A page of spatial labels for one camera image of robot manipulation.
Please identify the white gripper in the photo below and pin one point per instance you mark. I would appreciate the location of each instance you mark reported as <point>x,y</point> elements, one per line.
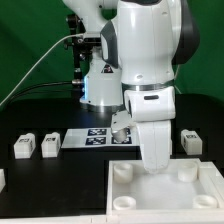
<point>155,144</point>

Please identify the white square table top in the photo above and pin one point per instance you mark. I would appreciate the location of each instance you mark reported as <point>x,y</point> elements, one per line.
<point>184,184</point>

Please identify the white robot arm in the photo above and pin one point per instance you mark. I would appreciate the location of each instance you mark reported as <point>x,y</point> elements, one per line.
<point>131,72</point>

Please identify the white board with tags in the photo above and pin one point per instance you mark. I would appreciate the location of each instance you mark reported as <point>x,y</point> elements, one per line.
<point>96,137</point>

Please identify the white block left edge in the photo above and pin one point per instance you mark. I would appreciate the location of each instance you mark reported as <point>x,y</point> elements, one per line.
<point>2,180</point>

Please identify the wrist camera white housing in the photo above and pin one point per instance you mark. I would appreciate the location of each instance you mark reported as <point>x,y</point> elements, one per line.
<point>121,121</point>

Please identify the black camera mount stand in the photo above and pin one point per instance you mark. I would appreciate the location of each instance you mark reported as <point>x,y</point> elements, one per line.
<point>82,51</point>

